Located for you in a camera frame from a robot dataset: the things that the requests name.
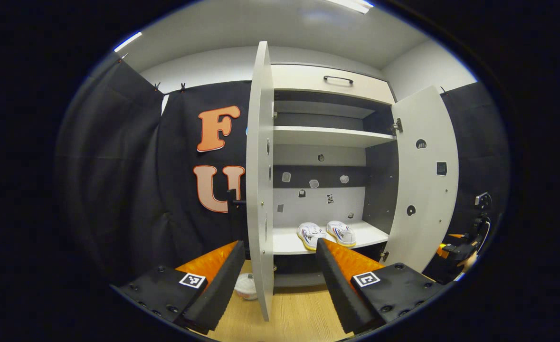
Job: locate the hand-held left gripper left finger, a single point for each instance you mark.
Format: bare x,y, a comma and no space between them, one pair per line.
218,289

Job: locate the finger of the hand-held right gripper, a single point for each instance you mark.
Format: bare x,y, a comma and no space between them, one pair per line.
442,250

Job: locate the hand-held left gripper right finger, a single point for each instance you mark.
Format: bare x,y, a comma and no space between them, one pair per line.
339,294

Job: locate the white striped shoe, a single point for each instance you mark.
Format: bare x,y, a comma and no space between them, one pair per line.
310,232
342,233

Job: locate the white cabinet door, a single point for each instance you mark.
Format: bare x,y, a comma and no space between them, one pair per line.
259,190
427,190

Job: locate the white shoe cabinet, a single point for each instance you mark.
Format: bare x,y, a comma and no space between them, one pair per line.
317,204

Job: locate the white cabinet shelf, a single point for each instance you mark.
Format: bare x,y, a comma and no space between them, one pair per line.
322,136
284,242

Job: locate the white cabinet drawer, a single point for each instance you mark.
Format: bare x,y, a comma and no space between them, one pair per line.
298,78

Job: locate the white knitted pumpkin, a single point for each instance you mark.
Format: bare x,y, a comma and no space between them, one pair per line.
246,287

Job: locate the black backdrop cloth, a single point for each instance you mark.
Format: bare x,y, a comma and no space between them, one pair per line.
479,142
132,166

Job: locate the ceiling light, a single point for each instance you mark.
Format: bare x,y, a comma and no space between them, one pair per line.
128,42
353,4

